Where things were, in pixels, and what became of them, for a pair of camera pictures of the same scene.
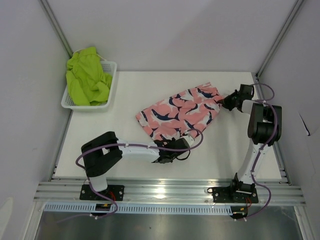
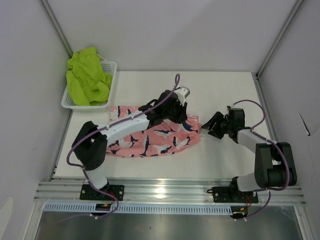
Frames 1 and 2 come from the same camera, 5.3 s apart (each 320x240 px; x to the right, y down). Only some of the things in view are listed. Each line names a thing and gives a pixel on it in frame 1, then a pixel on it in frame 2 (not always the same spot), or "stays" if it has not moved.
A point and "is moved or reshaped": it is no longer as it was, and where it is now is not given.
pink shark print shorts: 181,113 is moved or reshaped
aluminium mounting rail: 165,192 stays
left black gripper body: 172,140 -> 176,114
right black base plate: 234,194 stays
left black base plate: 115,192 stays
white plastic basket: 109,67 stays
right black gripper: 225,102 -> 208,125
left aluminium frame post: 56,26 stays
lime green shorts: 88,84 stays
